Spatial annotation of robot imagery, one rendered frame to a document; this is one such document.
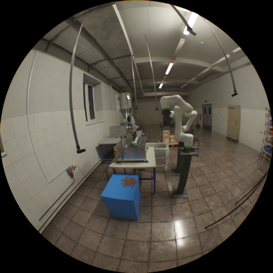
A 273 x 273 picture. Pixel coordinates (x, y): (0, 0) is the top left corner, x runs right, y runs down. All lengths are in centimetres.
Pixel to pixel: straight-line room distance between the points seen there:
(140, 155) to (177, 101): 91
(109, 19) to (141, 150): 256
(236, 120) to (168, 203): 523
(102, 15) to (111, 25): 35
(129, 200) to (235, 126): 577
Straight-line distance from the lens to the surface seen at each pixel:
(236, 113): 587
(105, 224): 170
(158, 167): 238
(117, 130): 135
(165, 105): 92
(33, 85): 201
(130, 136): 165
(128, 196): 115
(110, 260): 155
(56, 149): 201
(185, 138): 132
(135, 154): 138
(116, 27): 246
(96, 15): 226
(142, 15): 346
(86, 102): 357
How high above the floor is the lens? 148
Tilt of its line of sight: 14 degrees down
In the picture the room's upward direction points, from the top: 6 degrees counter-clockwise
